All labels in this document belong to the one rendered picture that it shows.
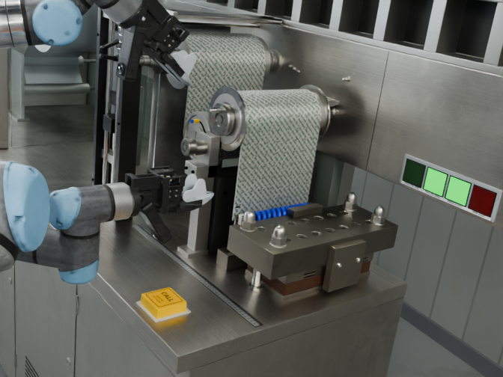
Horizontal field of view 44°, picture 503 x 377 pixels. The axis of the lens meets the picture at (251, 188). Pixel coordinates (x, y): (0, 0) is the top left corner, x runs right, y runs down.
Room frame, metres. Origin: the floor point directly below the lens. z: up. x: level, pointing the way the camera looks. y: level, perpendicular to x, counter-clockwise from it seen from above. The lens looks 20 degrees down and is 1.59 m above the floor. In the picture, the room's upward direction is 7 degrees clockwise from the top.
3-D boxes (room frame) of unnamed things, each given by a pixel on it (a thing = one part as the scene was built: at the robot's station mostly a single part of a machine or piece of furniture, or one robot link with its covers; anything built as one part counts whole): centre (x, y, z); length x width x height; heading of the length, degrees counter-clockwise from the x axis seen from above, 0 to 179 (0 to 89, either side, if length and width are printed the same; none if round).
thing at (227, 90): (1.40, 0.08, 1.25); 0.15 x 0.01 x 0.15; 40
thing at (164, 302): (1.13, 0.15, 0.91); 0.07 x 0.07 x 0.02; 40
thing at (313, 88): (1.56, -0.12, 1.25); 0.15 x 0.01 x 0.15; 40
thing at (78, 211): (1.11, 0.32, 1.11); 0.11 x 0.08 x 0.09; 130
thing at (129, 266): (2.15, 0.65, 0.88); 2.52 x 0.66 x 0.04; 40
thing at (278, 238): (1.23, -0.07, 1.05); 0.04 x 0.04 x 0.04
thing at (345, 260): (1.30, -0.24, 0.96); 0.10 x 0.03 x 0.11; 130
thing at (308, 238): (1.36, -0.17, 1.00); 0.40 x 0.16 x 0.06; 130
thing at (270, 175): (1.43, -0.06, 1.11); 0.23 x 0.01 x 0.18; 130
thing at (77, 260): (1.11, 0.34, 1.01); 0.11 x 0.08 x 0.11; 84
